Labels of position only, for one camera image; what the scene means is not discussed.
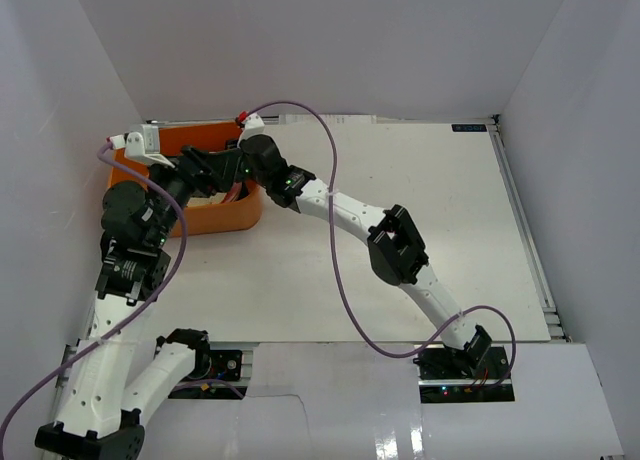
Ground beige floral small plate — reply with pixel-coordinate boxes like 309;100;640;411
187;193;226;208

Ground pink round plate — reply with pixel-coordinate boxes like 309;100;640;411
221;182;248;204

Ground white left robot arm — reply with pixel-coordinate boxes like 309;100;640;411
35;146;241;459

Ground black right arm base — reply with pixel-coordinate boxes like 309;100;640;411
413;347;516;405

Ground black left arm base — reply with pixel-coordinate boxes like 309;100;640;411
182;349;243;382

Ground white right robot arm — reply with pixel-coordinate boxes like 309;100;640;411
225;134;491;379

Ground orange plastic bin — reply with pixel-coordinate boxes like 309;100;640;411
106;122;262;238

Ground white paper sheet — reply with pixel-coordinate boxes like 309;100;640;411
263;113;377;126

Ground small blue label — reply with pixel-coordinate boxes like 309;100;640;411
451;123;487;133

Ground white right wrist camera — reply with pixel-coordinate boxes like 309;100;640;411
236;112;265;143

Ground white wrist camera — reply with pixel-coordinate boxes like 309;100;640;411
108;124;175;168
236;112;265;143

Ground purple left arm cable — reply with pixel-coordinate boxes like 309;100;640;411
0;138;246;441

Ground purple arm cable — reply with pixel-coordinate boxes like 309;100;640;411
0;138;246;441
247;99;517;384

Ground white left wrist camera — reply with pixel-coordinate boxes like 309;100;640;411
108;124;175;168

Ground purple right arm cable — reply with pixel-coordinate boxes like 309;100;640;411
247;99;517;384

